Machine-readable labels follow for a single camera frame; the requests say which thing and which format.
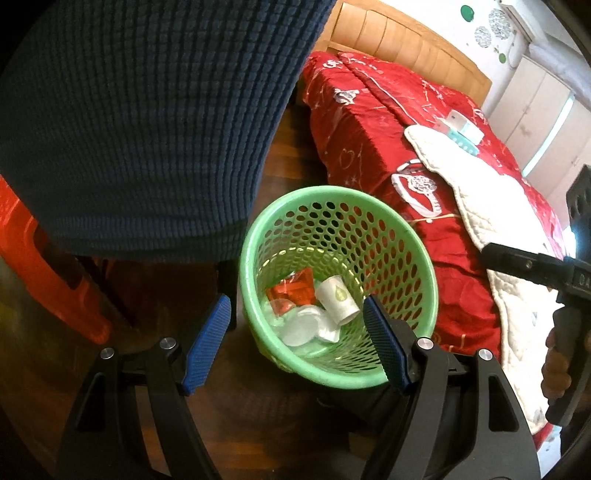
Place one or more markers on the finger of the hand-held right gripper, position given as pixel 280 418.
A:
pixel 521 265

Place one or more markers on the white quilted blanket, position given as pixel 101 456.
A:
pixel 480 194

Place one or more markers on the person's right hand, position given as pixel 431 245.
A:
pixel 558 374

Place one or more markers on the round wall stickers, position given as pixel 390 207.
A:
pixel 467 12

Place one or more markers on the white paper cup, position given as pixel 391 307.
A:
pixel 334 295

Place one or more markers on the teal wipes box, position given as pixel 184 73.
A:
pixel 464 145

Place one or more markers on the red bed with wooden headboard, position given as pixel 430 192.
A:
pixel 360 138

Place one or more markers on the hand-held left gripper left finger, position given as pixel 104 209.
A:
pixel 207 341

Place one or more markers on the clear plastic container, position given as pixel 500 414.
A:
pixel 302 327

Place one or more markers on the white tissue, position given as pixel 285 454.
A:
pixel 328 333

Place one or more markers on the orange snack bag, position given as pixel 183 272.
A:
pixel 295 288

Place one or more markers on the orange plastic stool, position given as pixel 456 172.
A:
pixel 41 277

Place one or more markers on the blue knit sweater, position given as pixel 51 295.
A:
pixel 138 115

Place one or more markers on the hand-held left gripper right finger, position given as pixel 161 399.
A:
pixel 383 341

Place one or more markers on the wooden headboard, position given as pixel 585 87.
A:
pixel 406 41

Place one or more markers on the white wardrobe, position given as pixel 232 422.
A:
pixel 531 97

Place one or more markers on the green plastic basket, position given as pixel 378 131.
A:
pixel 332 374

